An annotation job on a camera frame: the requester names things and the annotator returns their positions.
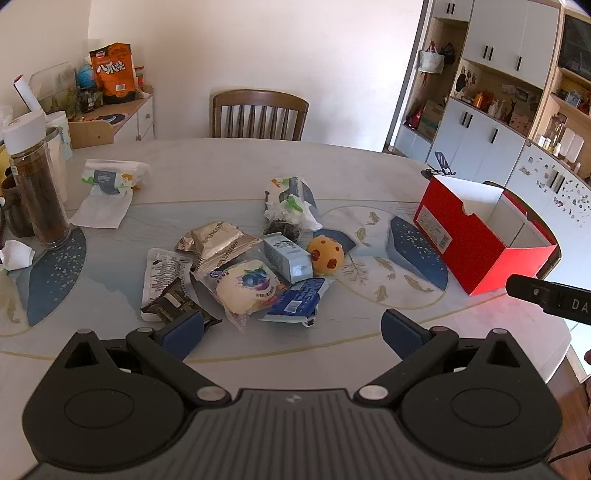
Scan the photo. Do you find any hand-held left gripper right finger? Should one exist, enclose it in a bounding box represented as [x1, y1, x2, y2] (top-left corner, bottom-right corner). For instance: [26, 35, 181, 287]
[355, 308, 527, 408]

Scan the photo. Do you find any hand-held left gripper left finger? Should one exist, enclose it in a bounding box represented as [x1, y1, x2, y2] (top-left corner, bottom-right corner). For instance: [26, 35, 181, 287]
[55, 310, 232, 408]

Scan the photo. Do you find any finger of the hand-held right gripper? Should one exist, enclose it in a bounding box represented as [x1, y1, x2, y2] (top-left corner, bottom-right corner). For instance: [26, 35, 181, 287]
[505, 274, 548, 313]

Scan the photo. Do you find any red cardboard shoebox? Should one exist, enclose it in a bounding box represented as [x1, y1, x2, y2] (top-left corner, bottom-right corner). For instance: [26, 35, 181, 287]
[413, 175, 560, 296]

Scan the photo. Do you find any yellow spotted toy ball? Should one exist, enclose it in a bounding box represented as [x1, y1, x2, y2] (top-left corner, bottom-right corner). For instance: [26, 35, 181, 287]
[307, 235, 345, 276]

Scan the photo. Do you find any small grey-blue carton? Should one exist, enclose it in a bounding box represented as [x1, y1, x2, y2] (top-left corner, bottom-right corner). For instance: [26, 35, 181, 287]
[263, 233, 314, 284]

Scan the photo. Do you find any plastic bag of dark dried fruit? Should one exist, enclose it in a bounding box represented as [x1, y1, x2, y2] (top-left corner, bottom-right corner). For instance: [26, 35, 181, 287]
[262, 176, 325, 241]

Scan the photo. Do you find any dark brown snack packet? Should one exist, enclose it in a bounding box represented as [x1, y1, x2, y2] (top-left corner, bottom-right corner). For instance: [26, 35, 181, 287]
[140, 277, 223, 334]

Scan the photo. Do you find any white black-print snack packet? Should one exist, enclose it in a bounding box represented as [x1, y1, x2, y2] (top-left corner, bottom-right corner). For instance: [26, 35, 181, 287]
[140, 247, 193, 315]

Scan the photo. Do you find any blueberry print bread packet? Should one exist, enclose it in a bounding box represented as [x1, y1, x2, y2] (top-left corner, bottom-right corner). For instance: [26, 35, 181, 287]
[194, 259, 290, 332]

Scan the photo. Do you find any printed fish table mat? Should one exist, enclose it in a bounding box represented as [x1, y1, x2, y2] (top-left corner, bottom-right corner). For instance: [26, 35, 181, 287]
[0, 196, 571, 370]

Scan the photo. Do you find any blue snack packet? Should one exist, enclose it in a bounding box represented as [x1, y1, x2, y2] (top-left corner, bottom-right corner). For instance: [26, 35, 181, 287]
[259, 277, 332, 327]

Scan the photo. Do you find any black phone stand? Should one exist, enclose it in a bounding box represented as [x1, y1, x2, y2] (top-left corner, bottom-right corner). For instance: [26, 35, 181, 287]
[433, 150, 456, 176]

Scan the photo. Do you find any white paper napkin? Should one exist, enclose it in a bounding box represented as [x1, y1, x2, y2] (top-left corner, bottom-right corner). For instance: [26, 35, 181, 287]
[69, 188, 135, 230]

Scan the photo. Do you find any crumpled white tissue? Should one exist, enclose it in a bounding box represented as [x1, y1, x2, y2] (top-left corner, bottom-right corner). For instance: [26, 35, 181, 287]
[0, 239, 36, 271]

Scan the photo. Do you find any brown cardboard box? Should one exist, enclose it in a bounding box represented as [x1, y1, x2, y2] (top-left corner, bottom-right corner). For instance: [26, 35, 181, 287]
[417, 100, 446, 140]

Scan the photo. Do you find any clear bottle with white cap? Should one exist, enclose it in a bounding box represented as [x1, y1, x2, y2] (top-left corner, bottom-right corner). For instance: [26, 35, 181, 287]
[2, 113, 73, 250]

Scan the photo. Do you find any low white wooden side cabinet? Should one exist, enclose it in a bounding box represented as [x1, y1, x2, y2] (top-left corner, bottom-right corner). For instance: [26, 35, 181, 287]
[67, 85, 156, 150]

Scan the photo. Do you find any light wooden chair back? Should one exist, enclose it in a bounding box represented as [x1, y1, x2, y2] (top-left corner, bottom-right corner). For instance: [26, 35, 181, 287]
[68, 120, 116, 150]

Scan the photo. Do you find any white jug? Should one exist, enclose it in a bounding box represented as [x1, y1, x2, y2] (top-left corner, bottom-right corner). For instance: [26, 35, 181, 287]
[43, 110, 75, 204]

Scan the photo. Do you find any dark wooden slatted chair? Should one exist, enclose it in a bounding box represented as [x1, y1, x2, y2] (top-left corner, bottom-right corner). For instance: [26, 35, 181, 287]
[212, 89, 310, 142]

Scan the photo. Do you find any pale tote bag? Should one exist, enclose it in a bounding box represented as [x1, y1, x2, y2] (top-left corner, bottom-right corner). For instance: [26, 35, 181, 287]
[417, 42, 445, 75]

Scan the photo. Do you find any orange snack bag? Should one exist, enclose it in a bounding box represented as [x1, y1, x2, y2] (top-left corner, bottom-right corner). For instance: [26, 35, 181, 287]
[89, 42, 139, 105]

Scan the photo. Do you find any clear plastic tank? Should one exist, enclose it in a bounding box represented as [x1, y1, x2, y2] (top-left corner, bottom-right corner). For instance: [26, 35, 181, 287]
[30, 62, 79, 114]

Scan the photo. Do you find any white paper roll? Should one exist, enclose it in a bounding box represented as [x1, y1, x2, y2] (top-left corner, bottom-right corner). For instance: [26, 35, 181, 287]
[11, 76, 42, 114]

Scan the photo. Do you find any black cable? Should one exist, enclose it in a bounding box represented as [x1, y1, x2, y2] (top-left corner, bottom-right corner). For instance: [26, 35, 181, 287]
[549, 442, 591, 463]

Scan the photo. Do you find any white wooden wall cabinet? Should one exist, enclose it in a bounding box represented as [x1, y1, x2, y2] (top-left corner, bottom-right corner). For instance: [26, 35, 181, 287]
[387, 0, 591, 261]

